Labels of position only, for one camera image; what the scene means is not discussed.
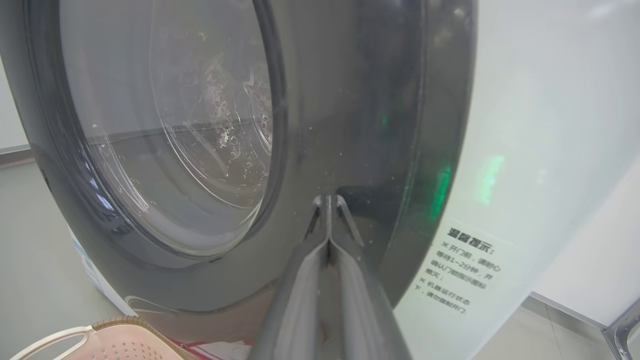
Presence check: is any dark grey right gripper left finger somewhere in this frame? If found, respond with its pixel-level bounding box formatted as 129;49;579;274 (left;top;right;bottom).
250;194;330;360

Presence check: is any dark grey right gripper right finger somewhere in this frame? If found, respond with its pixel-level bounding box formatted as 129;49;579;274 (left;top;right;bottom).
328;194;412;360

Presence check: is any white red-trimmed garment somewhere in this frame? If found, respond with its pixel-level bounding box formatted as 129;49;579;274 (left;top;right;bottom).
170;339;255;360

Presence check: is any dark round glass washer door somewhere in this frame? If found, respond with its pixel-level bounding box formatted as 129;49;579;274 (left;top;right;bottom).
0;0;478;346

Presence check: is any cream perforated laundry basket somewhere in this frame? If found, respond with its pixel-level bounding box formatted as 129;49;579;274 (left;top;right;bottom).
10;317;201;360

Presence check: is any white washing machine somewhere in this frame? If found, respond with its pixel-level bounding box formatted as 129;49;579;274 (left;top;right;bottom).
65;0;640;360

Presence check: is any white Chinese text sticker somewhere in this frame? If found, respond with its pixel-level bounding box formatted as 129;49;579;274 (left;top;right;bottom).
414;220;507;321

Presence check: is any blue energy label sticker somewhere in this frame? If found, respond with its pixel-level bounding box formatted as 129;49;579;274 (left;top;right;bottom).
67;227;108;296

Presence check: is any grey metal frame leg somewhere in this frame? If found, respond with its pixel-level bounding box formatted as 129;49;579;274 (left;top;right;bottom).
601;297;640;360

